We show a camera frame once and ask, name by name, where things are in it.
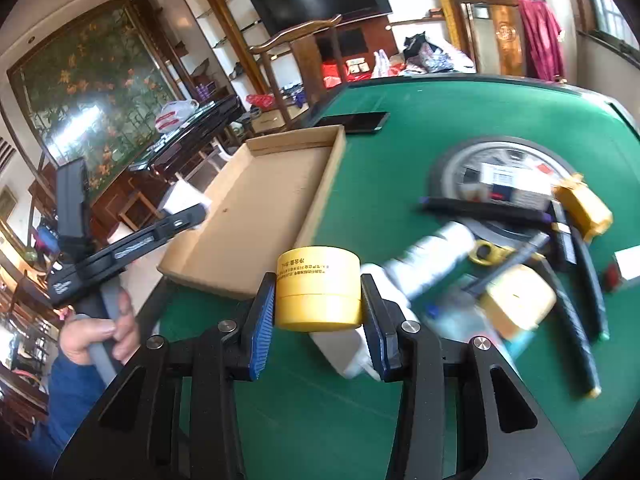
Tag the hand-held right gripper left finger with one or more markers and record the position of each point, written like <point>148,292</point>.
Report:
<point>262,330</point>

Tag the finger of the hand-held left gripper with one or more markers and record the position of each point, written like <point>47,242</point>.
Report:
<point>160,232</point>

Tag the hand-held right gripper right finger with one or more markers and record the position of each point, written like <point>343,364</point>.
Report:
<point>375,345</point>

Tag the yellow tape roll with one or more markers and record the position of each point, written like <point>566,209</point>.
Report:
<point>320,290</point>

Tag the cardboard tray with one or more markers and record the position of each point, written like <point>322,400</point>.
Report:
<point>260,210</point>

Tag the yellow foil packet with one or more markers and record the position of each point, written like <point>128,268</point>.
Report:
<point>582,207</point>
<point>517,305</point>

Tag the person's left forearm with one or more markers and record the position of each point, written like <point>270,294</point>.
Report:
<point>70,400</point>

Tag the person's left hand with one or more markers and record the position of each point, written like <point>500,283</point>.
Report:
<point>87,335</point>

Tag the teal tissue pack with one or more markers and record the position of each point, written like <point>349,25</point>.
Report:
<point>460,320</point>

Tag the black glossy table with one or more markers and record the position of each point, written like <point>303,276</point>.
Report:
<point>200,125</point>

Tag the white red plastic bag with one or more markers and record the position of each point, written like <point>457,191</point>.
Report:
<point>175,115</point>

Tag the yellow rubber band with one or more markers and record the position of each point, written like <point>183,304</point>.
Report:
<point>475,255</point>

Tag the brown cardboard box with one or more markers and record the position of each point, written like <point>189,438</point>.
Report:
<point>265,120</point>

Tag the grey blue-tipped pen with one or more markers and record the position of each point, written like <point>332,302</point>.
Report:
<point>510,260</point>

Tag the black purple-tipped stick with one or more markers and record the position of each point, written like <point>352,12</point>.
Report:
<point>480,207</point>

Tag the white box with barcode label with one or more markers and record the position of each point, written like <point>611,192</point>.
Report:
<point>515,182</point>

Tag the black rectangular device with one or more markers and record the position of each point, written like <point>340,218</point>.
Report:
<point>562,240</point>

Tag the plain wooden chair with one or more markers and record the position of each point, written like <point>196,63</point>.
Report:
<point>305,70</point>

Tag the black smartphone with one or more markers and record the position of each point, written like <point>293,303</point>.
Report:
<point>352,122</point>

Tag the round table control panel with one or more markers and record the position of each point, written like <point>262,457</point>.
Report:
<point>495,152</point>

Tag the pile of clothes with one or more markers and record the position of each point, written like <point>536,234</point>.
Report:
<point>435,55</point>

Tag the carved wooden chair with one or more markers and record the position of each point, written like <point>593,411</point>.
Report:
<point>507,40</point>

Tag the red cloth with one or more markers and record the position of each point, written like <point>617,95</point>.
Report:
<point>542,40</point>

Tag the window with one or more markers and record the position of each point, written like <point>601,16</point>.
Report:
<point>610,5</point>

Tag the wall air vent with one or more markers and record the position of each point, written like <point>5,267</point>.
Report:
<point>5,152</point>

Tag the floral wall painting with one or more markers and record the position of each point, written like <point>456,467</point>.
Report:
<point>85,85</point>

